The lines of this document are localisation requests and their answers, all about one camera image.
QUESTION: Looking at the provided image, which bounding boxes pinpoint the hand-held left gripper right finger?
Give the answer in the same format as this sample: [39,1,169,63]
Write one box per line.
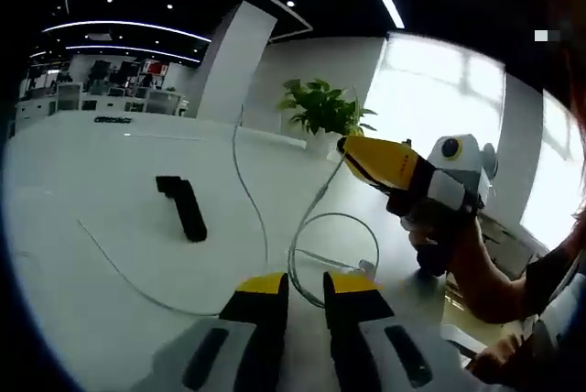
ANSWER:
[322,270,472,392]

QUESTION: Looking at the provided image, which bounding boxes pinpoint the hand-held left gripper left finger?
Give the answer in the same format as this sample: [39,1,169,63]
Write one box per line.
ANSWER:
[130,271,290,392]

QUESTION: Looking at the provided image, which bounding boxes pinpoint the white wired earphones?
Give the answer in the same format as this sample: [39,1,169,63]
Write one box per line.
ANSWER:
[76,84,382,318]

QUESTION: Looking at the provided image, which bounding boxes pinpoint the white desktop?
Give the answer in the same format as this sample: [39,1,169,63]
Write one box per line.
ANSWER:
[4,110,550,392]

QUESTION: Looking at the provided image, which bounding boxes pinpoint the person's right hand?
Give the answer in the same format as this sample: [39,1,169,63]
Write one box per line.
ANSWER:
[403,215,477,278]

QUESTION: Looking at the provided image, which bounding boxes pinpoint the green plant in white pot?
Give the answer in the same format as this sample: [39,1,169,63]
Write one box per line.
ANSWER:
[277,79,379,160]

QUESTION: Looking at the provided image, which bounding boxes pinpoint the bright window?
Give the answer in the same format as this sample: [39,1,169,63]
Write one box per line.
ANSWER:
[364,30,507,173]

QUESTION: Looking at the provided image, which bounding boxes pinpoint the person's upper body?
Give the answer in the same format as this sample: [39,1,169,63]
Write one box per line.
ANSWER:
[521,34,586,392]

